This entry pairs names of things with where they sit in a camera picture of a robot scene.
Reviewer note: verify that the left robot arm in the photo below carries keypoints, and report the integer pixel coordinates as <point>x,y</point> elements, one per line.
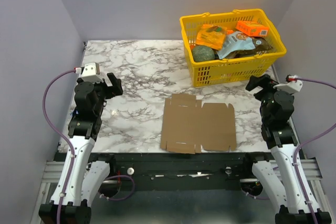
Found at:
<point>78,140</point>

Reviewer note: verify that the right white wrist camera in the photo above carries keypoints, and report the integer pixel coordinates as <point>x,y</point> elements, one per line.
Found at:
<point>290,87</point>

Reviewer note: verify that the orange carton box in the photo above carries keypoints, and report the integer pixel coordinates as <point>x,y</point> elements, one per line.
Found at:
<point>252,29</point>

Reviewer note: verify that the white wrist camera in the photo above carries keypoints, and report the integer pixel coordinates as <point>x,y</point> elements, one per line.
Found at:
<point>290,87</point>
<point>91,73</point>

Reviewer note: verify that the light blue snack bag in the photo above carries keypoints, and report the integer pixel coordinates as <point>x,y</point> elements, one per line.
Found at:
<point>235,42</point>

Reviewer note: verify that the orange snack pouch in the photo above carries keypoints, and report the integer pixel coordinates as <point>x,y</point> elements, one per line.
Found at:
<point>212,36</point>

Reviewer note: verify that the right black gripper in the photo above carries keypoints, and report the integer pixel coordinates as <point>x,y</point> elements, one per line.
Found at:
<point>259,83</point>

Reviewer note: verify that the dark brown snack bag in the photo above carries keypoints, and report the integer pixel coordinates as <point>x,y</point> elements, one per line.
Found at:
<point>258,47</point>

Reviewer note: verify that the green round melon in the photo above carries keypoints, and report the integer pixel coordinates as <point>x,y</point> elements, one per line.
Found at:
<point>203,53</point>

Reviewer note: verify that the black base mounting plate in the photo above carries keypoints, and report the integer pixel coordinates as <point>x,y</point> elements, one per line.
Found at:
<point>175,171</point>

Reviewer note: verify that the aluminium frame rail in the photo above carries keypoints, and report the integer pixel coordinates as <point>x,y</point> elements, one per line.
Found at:
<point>50,178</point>

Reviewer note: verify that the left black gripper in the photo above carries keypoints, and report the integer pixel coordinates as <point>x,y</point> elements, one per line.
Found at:
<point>116,89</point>

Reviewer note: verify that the brown cardboard box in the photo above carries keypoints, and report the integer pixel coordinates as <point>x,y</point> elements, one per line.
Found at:
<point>190,126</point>

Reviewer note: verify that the yellow plastic basket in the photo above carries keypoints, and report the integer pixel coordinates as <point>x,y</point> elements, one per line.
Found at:
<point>229,70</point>

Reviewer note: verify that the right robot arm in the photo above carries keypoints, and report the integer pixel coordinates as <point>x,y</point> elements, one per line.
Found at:
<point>283,142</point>

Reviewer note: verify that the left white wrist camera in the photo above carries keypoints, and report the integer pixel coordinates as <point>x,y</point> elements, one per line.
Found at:
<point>91,73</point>

